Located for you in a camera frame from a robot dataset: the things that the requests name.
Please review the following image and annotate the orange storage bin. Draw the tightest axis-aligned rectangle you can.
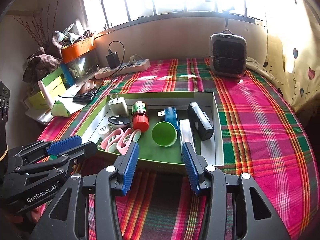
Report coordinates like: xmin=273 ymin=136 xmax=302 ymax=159
xmin=61 ymin=37 xmax=96 ymax=63

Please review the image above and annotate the white paper sheet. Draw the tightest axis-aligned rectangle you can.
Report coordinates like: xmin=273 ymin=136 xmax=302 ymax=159
xmin=24 ymin=83 xmax=91 ymax=126

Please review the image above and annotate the red cap medicine bottle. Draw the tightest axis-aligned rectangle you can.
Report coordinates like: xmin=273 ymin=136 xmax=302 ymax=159
xmin=131 ymin=101 xmax=149 ymax=133

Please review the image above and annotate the black power adapter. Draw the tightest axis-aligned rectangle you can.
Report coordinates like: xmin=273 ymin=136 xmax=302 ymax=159
xmin=106 ymin=50 xmax=120 ymax=69

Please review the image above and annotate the green top round container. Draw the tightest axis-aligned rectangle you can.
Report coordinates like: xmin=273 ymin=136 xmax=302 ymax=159
xmin=151 ymin=121 xmax=177 ymax=147

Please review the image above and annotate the green tissue pack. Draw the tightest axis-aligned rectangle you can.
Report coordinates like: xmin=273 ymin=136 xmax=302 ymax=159
xmin=51 ymin=100 xmax=71 ymax=118

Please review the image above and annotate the white power strip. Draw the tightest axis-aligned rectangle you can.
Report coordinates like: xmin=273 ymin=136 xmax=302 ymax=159
xmin=94 ymin=59 xmax=150 ymax=79

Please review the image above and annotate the grey portable fan heater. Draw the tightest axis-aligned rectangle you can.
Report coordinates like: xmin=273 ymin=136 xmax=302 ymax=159
xmin=209 ymin=29 xmax=247 ymax=78

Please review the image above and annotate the green cardboard box tray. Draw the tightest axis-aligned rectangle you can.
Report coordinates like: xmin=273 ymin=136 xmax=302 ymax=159
xmin=77 ymin=92 xmax=225 ymax=167

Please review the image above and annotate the yellow green boxes stack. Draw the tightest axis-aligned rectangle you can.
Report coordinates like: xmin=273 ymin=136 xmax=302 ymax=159
xmin=24 ymin=63 xmax=74 ymax=109

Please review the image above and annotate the black rectangular remote device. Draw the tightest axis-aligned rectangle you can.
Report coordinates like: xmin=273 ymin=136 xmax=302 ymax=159
xmin=187 ymin=102 xmax=214 ymax=141

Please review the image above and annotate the black charger cable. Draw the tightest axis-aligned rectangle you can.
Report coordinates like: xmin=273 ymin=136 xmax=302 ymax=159
xmin=57 ymin=40 xmax=141 ymax=99

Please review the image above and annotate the black oval key fob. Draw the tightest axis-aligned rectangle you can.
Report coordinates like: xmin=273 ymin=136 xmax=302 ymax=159
xmin=108 ymin=115 xmax=131 ymax=129

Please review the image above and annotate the brown checked cloth bag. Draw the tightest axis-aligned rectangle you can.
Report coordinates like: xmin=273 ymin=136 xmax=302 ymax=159
xmin=22 ymin=36 xmax=62 ymax=84

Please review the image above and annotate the black smartphone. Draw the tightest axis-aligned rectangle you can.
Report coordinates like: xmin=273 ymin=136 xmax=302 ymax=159
xmin=73 ymin=79 xmax=103 ymax=104

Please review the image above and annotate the heart pattern curtain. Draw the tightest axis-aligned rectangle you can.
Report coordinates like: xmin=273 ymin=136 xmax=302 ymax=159
xmin=260 ymin=0 xmax=320 ymax=113

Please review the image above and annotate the blue translucent usb tester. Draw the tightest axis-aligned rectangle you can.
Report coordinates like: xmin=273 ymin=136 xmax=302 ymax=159
xmin=157 ymin=107 xmax=180 ymax=133

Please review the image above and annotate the silver black lighter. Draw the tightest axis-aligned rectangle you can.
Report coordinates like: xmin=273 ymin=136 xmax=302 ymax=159
xmin=179 ymin=119 xmax=196 ymax=152

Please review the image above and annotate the white usb wall charger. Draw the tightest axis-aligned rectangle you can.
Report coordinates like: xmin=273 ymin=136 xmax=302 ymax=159
xmin=108 ymin=94 xmax=129 ymax=117

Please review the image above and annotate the pink ear hook clip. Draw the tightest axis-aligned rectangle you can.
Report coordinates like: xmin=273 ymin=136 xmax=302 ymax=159
xmin=117 ymin=128 xmax=141 ymax=155
xmin=100 ymin=128 xmax=124 ymax=152

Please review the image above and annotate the left hand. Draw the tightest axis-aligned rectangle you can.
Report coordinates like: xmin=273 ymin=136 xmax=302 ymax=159
xmin=4 ymin=204 xmax=47 ymax=224

